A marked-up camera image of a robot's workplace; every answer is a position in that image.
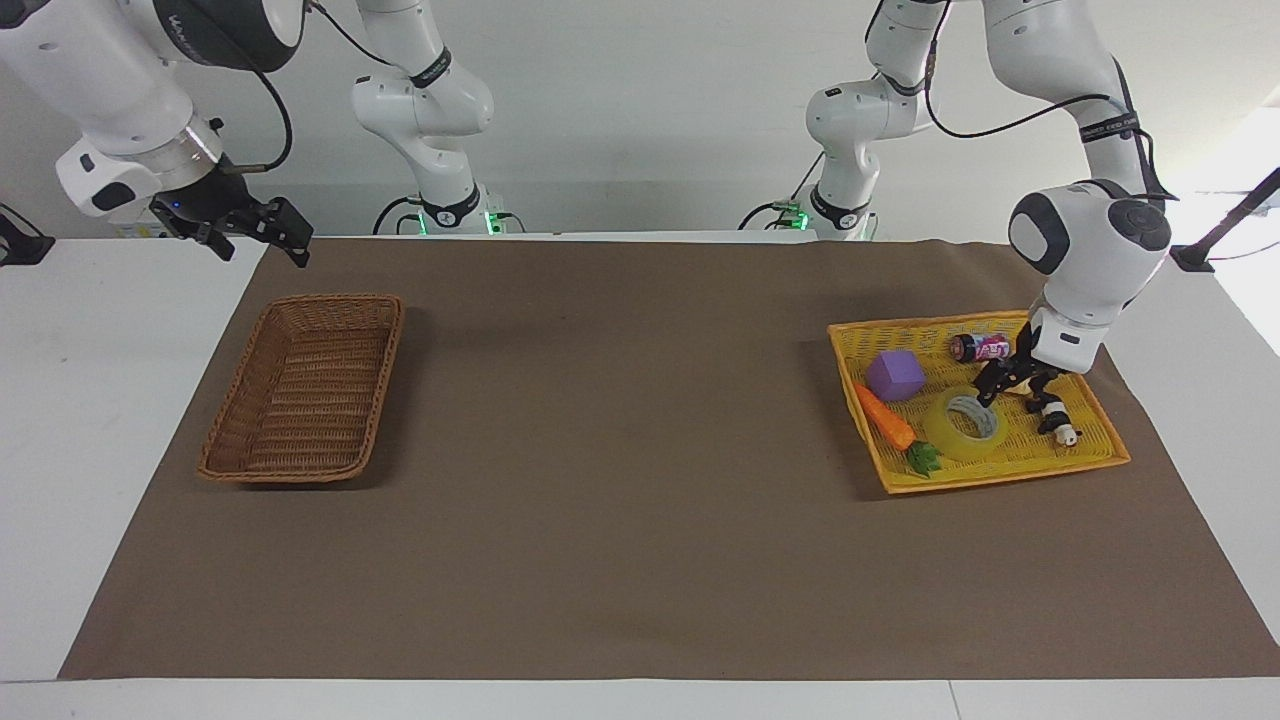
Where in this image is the purple polyhedron block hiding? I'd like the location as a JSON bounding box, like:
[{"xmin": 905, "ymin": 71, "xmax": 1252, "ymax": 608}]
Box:
[{"xmin": 865, "ymin": 350, "xmax": 927, "ymax": 404}]

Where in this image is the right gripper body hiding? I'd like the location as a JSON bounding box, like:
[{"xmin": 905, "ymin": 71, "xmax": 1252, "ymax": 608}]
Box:
[{"xmin": 149, "ymin": 158, "xmax": 269, "ymax": 248}]

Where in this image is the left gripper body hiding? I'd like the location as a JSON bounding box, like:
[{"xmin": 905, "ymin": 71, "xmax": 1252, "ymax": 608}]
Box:
[{"xmin": 1010, "ymin": 318, "xmax": 1045, "ymax": 373}]

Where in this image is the brown wicker basket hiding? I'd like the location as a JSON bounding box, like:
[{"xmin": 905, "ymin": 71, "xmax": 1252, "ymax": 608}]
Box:
[{"xmin": 196, "ymin": 293, "xmax": 406, "ymax": 485}]

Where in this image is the yellow woven basket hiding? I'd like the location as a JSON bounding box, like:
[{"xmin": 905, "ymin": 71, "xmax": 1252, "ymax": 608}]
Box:
[{"xmin": 827, "ymin": 310, "xmax": 1132, "ymax": 496}]

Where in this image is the orange toy carrot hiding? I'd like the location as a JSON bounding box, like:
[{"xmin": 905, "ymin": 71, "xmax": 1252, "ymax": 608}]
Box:
[{"xmin": 853, "ymin": 383, "xmax": 944, "ymax": 480}]

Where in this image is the black stand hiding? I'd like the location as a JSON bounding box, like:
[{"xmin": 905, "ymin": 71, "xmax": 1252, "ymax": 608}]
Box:
[
  {"xmin": 0, "ymin": 203, "xmax": 57, "ymax": 268},
  {"xmin": 1168, "ymin": 167, "xmax": 1280, "ymax": 274}
]

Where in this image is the black cable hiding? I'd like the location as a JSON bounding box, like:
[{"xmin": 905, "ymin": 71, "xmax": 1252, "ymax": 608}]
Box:
[
  {"xmin": 922, "ymin": 0, "xmax": 1181, "ymax": 203},
  {"xmin": 739, "ymin": 150, "xmax": 827, "ymax": 232},
  {"xmin": 222, "ymin": 40, "xmax": 295, "ymax": 175},
  {"xmin": 372, "ymin": 195, "xmax": 425, "ymax": 237},
  {"xmin": 305, "ymin": 0, "xmax": 396, "ymax": 69}
]

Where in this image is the small panda toy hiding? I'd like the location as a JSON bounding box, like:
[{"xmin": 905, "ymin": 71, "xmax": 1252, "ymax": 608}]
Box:
[{"xmin": 1036, "ymin": 394, "xmax": 1083, "ymax": 448}]

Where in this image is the clear yellowish tape roll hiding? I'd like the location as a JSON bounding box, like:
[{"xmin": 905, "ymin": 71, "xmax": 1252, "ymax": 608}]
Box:
[{"xmin": 921, "ymin": 388, "xmax": 1002, "ymax": 464}]

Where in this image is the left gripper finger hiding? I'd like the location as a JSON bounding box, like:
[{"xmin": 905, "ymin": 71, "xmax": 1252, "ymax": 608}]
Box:
[
  {"xmin": 1020, "ymin": 364, "xmax": 1063, "ymax": 415},
  {"xmin": 972, "ymin": 354, "xmax": 1029, "ymax": 407}
]

